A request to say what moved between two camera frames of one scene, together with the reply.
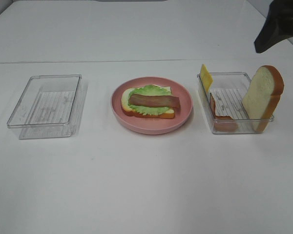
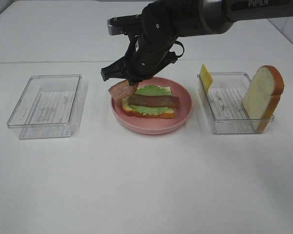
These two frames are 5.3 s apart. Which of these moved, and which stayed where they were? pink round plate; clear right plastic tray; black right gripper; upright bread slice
Moved: black right gripper
Stayed: pink round plate; upright bread slice; clear right plastic tray
